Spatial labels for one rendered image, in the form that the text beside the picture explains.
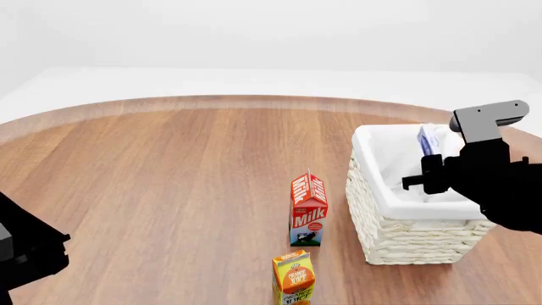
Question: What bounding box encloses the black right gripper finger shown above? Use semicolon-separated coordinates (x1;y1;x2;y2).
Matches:
420;153;450;196
401;175;425;191

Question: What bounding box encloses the blue and white cream cheese box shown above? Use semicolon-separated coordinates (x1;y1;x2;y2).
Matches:
416;124;444;158

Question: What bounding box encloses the white woven basket with liner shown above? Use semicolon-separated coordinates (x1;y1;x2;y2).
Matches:
345;123;497;267

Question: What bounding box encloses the red and white milk carton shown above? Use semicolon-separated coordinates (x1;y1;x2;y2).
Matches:
289;168;329;248

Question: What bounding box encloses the orange juice carton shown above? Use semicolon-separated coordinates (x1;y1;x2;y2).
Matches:
271;249;317;305

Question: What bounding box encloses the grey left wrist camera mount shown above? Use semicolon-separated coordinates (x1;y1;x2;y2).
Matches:
0;221;14;263

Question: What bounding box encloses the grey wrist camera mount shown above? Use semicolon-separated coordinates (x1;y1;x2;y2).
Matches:
0;221;14;263
449;99;531;145

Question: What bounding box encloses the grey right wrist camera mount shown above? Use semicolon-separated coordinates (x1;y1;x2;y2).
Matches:
449;99;531;145

